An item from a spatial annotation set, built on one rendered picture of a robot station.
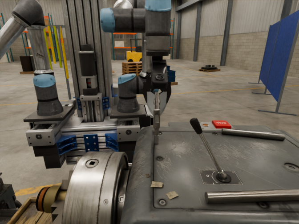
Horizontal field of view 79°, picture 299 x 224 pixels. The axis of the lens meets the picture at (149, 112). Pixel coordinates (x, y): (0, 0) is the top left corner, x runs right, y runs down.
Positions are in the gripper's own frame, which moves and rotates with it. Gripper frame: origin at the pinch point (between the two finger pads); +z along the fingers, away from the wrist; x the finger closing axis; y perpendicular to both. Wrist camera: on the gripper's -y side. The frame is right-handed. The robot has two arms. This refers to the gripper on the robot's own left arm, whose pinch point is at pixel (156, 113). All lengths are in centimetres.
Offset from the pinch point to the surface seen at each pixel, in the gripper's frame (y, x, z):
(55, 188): -12.0, 32.9, 22.3
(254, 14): 1298, -644, -211
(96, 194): -22.1, 15.4, 14.3
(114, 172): -16.8, 11.6, 11.5
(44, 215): -3, 47, 46
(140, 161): -13.7, 4.5, 9.7
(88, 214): -25.0, 16.7, 17.5
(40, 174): 128, 147, 135
